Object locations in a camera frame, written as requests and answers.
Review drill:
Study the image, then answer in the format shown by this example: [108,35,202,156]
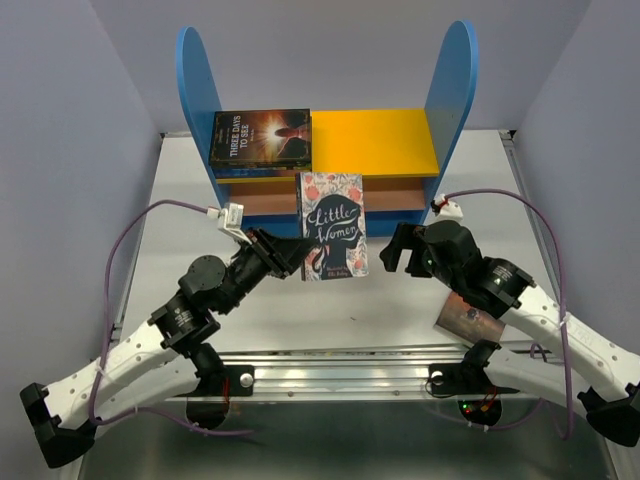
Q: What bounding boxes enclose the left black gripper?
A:
[216,225,317,315]

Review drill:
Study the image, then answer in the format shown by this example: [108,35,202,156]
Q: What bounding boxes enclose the Little Women book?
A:
[295,172,369,282]

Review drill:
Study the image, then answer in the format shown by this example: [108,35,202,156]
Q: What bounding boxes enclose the Jane Eyre book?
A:
[215,172,296,183]

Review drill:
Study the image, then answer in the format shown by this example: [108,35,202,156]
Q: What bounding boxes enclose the Tale of Two Cities book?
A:
[433,292,505,347]

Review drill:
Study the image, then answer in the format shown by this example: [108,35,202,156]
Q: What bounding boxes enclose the Animal Farm book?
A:
[214,169,298,176]

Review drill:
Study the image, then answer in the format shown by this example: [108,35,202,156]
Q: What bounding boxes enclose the brown Edward Tulane book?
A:
[212,165,311,176]

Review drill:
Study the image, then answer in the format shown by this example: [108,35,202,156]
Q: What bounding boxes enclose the Three Days to See book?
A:
[209,109,312,169]

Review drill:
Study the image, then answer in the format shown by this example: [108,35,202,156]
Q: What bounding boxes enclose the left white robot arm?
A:
[20,228,315,469]

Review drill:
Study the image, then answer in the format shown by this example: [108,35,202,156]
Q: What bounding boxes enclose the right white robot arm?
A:
[379,220,639,447]

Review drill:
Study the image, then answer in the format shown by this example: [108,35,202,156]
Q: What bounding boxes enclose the blue yellow wooden bookshelf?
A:
[175,20,478,237]

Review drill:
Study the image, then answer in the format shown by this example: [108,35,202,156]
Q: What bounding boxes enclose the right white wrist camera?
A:
[430,195,464,223]

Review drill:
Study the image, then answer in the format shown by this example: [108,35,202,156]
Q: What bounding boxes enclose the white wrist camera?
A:
[430,195,464,223]
[206,202,249,243]

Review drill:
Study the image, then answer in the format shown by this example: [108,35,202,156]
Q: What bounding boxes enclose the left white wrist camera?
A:
[206,202,249,243]

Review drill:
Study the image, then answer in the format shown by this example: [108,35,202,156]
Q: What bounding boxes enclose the aluminium mounting rail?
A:
[82,344,551,401]

